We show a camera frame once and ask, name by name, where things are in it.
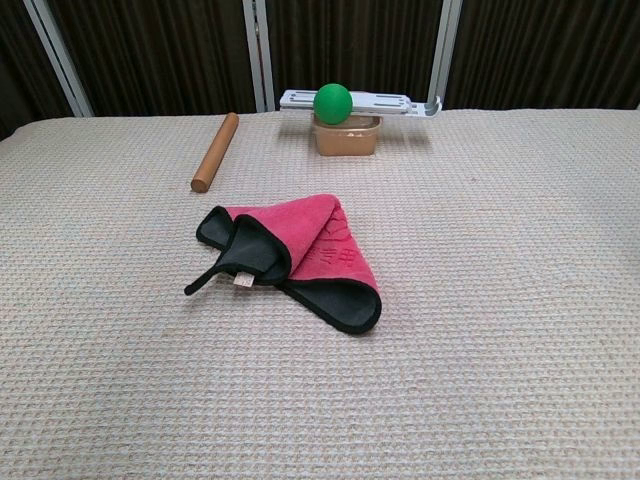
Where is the white folding stand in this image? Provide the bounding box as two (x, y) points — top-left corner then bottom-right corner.
(278, 89), (444, 121)

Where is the tan plastic container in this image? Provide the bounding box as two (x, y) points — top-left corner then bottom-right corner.
(313, 113), (384, 158)

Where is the dark pleated curtain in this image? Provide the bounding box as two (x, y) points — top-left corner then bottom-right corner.
(0, 0), (640, 141)

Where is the beige woven tablecloth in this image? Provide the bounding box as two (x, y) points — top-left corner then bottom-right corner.
(0, 105), (640, 480)

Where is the white metal frame post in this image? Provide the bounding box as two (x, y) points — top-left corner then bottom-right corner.
(22, 0), (95, 119)
(241, 0), (277, 114)
(427, 0), (464, 101)

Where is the wooden rolling pin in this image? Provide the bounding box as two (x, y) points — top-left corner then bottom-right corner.
(190, 111), (240, 194)

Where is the pink and grey towel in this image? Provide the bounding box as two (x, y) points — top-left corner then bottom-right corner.
(183, 193), (382, 335)

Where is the green ball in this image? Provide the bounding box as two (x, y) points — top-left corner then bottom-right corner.
(313, 83), (354, 125)

